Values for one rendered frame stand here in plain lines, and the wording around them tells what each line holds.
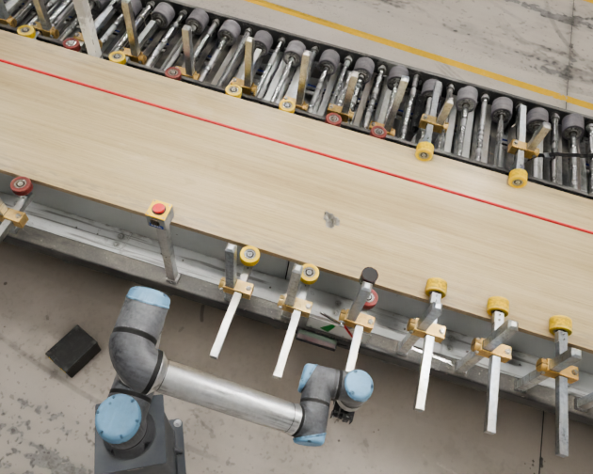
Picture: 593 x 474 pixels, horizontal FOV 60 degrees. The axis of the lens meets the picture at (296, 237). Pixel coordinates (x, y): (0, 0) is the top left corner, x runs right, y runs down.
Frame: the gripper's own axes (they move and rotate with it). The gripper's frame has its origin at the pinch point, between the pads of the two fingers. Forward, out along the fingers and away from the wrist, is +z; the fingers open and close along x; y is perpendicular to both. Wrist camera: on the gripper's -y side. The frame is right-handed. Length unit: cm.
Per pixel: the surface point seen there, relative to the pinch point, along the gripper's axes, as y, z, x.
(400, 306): -54, 13, 17
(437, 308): -33, -32, 21
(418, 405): -4.7, -13.3, 24.4
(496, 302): -53, -15, 48
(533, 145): -141, -18, 59
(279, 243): -55, -7, -40
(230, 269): -32, -15, -54
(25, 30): -132, -8, -199
